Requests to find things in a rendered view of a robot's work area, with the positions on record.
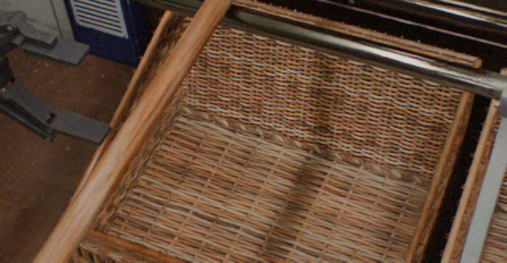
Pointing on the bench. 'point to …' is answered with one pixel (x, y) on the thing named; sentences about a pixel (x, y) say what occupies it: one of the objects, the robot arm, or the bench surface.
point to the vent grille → (97, 10)
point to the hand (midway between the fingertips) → (86, 95)
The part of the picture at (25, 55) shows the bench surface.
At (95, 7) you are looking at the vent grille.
